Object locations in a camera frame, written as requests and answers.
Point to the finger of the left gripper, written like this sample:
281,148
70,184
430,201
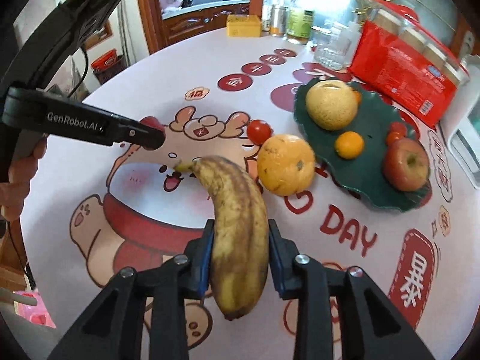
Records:
45,112

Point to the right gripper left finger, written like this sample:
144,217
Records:
111,327

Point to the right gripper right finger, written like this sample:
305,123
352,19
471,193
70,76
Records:
371,327

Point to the overripe spotted banana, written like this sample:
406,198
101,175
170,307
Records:
240,250

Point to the red apple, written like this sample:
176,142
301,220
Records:
406,165

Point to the small red fruit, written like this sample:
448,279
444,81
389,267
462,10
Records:
398,127

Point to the person's left hand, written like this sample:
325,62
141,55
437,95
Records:
20,174

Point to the red basket on floor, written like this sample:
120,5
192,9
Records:
108,65

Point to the printed festive tablecloth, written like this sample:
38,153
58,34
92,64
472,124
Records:
94,209

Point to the dark green scalloped plate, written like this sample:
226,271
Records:
364,174

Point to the small orange kumquat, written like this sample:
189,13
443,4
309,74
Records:
349,145

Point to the yellow orange fruit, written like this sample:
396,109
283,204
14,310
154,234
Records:
286,164

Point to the cherry tomato on plate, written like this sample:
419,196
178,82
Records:
392,137

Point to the yellow cardboard box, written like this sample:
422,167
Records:
243,26

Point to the cherry tomato on table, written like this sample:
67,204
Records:
258,131

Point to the white countertop appliance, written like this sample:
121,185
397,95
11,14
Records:
460,123

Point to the large yellow pear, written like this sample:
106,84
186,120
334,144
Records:
331,104

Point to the small tangerine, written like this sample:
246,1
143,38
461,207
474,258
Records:
358,96

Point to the white medicine box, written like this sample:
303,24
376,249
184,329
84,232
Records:
266,13

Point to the small metal tin can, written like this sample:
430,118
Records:
278,21

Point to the green label glass bottle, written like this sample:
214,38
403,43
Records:
299,21

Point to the red paper cup package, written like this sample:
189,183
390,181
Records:
401,59

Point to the clear drinking glass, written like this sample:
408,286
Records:
333,48

